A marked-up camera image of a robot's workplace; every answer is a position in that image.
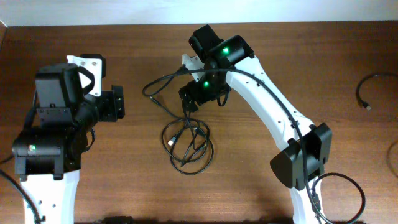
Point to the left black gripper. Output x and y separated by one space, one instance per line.
117 101

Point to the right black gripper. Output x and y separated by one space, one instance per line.
187 99

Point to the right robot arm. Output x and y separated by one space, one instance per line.
224 65

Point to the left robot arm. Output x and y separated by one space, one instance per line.
58 129

